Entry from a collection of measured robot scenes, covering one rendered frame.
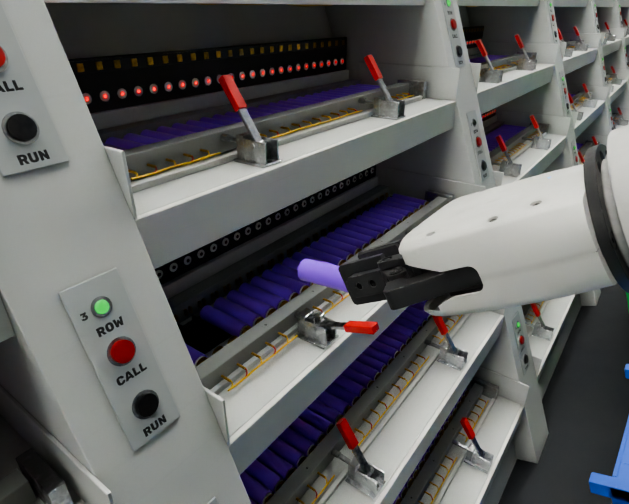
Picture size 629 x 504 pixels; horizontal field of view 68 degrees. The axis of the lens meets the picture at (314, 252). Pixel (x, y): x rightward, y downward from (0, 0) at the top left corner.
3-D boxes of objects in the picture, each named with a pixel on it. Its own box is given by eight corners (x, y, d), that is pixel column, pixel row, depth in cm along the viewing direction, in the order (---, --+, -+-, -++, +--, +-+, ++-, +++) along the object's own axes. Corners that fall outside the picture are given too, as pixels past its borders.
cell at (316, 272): (295, 279, 37) (363, 297, 34) (299, 257, 37) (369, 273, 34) (308, 280, 39) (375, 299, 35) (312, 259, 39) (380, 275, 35)
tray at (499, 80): (551, 81, 128) (563, 25, 121) (472, 118, 85) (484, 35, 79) (478, 76, 139) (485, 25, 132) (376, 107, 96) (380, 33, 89)
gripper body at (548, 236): (631, 119, 25) (449, 183, 33) (602, 164, 18) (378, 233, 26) (674, 243, 26) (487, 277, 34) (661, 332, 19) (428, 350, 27)
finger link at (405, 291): (533, 237, 24) (480, 232, 29) (400, 301, 23) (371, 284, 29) (541, 257, 24) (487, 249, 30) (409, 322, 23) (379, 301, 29)
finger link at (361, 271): (418, 242, 30) (341, 263, 34) (394, 262, 27) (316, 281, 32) (437, 287, 30) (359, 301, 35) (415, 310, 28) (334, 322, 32)
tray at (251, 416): (477, 237, 83) (486, 186, 79) (233, 482, 40) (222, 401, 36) (379, 212, 94) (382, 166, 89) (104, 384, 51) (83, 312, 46)
